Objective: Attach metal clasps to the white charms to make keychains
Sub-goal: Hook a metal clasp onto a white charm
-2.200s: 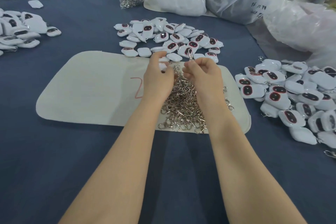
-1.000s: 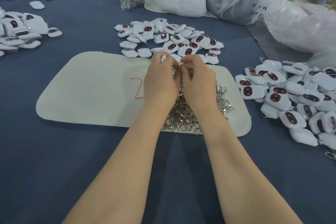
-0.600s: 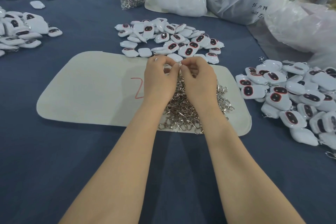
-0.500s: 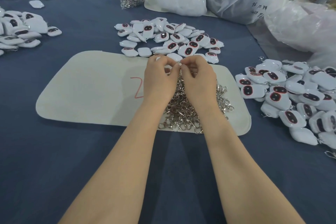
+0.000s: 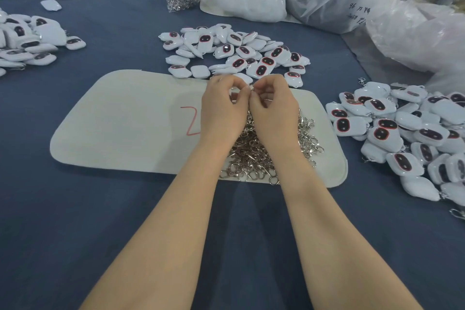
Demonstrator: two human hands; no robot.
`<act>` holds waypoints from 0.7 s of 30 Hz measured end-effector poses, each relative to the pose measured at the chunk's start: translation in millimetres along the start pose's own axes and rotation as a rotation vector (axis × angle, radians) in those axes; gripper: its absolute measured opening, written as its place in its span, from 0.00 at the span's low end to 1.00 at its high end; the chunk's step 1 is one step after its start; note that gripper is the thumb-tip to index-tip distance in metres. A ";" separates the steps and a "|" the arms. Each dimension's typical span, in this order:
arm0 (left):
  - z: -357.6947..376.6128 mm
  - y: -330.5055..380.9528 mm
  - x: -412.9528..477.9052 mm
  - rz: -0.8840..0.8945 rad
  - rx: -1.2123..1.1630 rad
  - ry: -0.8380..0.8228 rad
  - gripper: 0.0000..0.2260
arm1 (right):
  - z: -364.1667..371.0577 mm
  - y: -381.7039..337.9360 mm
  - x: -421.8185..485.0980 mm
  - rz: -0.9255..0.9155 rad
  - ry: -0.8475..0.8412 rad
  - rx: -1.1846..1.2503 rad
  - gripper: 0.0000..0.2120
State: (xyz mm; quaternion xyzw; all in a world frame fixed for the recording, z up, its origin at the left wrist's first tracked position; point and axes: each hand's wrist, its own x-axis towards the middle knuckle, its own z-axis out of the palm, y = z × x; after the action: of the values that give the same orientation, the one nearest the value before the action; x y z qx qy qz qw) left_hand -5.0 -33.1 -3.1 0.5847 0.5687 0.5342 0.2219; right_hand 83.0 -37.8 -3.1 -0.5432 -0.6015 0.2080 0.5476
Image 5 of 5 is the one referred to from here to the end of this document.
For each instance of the crumpled clear plastic bag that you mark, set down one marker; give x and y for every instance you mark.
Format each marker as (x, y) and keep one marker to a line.
(427, 31)

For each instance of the person's right forearm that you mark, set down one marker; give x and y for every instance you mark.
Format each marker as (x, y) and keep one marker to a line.
(341, 237)

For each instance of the person's right hand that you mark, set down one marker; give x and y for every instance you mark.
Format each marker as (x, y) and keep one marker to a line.
(276, 113)

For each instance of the cream felt work mat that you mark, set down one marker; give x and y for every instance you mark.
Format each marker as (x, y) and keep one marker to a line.
(113, 126)

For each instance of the thin red thread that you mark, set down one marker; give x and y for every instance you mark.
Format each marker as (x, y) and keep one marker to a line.
(190, 121)

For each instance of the person's left forearm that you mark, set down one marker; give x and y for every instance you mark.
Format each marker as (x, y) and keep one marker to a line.
(163, 237)

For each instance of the person's left hand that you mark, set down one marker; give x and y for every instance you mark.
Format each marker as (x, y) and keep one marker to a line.
(222, 113)

